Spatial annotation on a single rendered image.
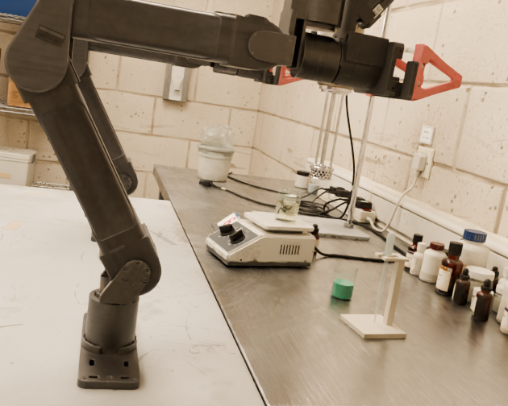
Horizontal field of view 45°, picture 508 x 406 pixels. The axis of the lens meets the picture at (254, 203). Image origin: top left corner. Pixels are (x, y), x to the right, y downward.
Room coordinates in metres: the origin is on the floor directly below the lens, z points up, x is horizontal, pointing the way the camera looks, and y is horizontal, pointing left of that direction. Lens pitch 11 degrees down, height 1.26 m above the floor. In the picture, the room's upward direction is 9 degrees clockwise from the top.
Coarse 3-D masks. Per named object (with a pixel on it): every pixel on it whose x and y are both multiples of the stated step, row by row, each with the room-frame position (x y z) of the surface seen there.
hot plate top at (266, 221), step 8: (248, 216) 1.29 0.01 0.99; (256, 216) 1.29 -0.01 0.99; (264, 216) 1.30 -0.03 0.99; (272, 216) 1.31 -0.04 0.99; (264, 224) 1.22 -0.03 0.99; (272, 224) 1.23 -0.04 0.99; (280, 224) 1.24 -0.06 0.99; (288, 224) 1.26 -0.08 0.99; (296, 224) 1.27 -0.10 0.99; (304, 224) 1.28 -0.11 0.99
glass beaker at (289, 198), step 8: (280, 184) 1.30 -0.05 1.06; (288, 184) 1.31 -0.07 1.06; (280, 192) 1.27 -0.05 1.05; (288, 192) 1.26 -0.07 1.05; (296, 192) 1.26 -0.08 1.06; (304, 192) 1.27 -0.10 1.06; (280, 200) 1.27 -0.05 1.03; (288, 200) 1.26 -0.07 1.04; (296, 200) 1.27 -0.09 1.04; (280, 208) 1.27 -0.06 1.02; (288, 208) 1.26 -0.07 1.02; (296, 208) 1.27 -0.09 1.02; (280, 216) 1.27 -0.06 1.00; (288, 216) 1.26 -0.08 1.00; (296, 216) 1.27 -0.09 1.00
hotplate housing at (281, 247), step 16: (256, 224) 1.28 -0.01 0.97; (208, 240) 1.27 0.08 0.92; (256, 240) 1.20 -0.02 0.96; (272, 240) 1.21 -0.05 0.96; (288, 240) 1.23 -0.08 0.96; (304, 240) 1.24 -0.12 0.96; (224, 256) 1.18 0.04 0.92; (240, 256) 1.18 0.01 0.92; (256, 256) 1.20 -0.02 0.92; (272, 256) 1.21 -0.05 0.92; (288, 256) 1.23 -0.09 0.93; (304, 256) 1.25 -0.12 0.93
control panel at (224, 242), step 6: (234, 222) 1.30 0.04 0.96; (240, 228) 1.27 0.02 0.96; (246, 228) 1.26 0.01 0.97; (210, 234) 1.28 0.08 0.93; (216, 234) 1.27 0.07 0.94; (246, 234) 1.23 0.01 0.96; (252, 234) 1.22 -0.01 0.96; (216, 240) 1.25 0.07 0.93; (222, 240) 1.24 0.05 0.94; (228, 240) 1.23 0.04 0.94; (246, 240) 1.20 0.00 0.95; (222, 246) 1.21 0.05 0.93; (228, 246) 1.20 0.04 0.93; (234, 246) 1.19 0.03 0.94
